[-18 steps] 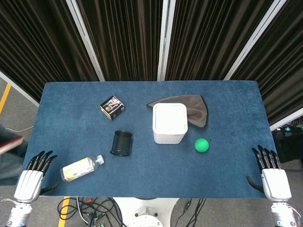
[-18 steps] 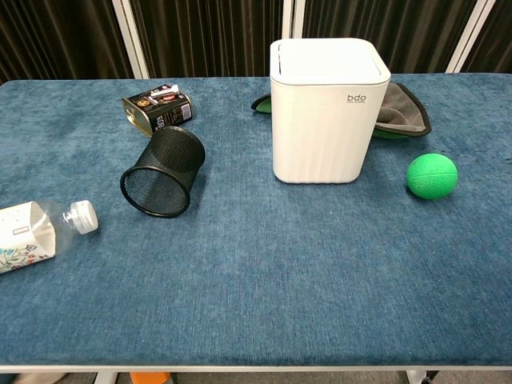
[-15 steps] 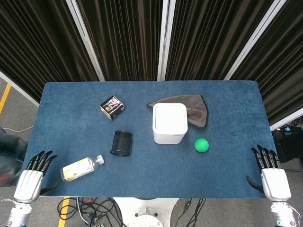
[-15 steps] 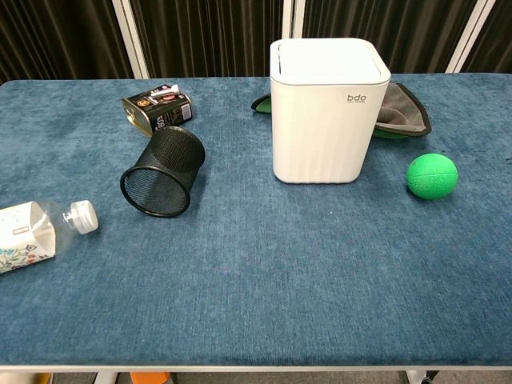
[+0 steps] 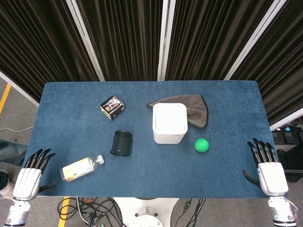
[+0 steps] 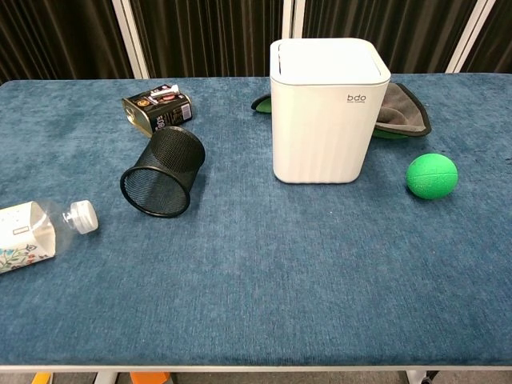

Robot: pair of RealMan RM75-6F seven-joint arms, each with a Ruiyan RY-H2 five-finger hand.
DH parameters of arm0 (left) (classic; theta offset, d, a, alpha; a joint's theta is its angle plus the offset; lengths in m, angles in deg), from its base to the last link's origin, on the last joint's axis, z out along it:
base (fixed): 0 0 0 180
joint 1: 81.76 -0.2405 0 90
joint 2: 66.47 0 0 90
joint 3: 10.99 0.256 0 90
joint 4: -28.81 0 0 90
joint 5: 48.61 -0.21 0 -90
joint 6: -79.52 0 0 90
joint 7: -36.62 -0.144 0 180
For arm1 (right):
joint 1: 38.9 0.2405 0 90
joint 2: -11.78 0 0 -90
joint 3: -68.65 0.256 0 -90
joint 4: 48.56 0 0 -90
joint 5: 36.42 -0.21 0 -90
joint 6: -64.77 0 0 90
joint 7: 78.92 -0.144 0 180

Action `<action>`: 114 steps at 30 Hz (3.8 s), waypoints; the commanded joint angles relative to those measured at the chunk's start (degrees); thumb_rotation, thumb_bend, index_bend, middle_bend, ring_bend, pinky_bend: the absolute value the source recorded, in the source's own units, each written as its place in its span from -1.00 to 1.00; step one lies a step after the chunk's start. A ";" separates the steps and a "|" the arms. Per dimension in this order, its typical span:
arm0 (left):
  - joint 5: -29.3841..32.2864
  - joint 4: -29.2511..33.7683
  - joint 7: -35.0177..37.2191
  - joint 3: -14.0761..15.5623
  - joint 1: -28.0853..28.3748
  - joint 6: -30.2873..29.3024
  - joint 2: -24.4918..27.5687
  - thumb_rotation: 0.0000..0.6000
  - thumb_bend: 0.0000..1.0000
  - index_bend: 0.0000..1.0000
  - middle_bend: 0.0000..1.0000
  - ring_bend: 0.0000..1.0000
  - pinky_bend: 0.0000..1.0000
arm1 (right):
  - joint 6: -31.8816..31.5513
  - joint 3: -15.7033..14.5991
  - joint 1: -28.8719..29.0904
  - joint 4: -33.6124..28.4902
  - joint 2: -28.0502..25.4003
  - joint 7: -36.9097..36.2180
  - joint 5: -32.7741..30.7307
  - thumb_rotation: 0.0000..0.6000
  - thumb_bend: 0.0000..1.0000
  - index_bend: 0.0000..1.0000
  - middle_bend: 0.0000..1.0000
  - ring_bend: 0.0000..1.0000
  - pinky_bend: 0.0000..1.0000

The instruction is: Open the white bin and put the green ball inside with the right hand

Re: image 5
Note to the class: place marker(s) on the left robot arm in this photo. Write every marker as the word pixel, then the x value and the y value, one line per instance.
pixel 16 212

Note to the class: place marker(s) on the blue table mat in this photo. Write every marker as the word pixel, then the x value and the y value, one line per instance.
pixel 151 139

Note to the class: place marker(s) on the white partition frame post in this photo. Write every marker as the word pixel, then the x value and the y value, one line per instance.
pixel 165 39
pixel 85 40
pixel 254 39

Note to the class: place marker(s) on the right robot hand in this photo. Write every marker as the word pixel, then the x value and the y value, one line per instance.
pixel 272 179

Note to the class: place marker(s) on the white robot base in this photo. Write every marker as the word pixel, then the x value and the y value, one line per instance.
pixel 146 212

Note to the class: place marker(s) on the grey brown cloth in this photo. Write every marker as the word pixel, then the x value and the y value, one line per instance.
pixel 197 111

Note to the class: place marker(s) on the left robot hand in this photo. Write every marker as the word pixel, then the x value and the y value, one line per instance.
pixel 26 180

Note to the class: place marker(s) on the black pleated curtain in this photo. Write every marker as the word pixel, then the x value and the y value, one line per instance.
pixel 39 45
pixel 208 37
pixel 277 63
pixel 125 39

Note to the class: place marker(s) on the black mesh pen cup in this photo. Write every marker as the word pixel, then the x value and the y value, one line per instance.
pixel 121 146

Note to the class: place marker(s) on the green ball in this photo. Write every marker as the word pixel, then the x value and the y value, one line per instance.
pixel 202 145

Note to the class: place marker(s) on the white square container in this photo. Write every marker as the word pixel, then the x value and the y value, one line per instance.
pixel 170 123

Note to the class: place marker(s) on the black printed small box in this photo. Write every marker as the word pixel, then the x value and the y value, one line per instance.
pixel 112 107

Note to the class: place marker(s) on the clear plastic drink bottle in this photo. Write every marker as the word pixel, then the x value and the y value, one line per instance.
pixel 80 167

